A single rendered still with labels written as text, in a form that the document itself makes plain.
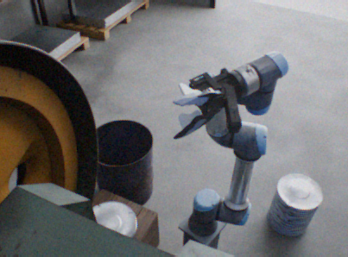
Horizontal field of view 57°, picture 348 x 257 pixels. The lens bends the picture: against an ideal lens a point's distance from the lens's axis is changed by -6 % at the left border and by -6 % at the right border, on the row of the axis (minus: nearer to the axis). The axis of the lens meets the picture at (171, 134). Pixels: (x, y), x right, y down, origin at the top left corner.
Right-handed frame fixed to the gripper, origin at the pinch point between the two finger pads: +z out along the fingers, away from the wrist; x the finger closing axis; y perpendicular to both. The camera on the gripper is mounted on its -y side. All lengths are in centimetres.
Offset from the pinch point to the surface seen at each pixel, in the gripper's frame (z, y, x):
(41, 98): 24.2, 18.7, 6.4
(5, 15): 28, 359, -184
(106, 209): 22, 37, -113
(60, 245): 31.2, -18.7, 16.8
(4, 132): 34.9, 15.3, 5.5
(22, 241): 36.1, -15.4, 16.8
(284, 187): -77, -4, -126
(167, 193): -21, 44, -160
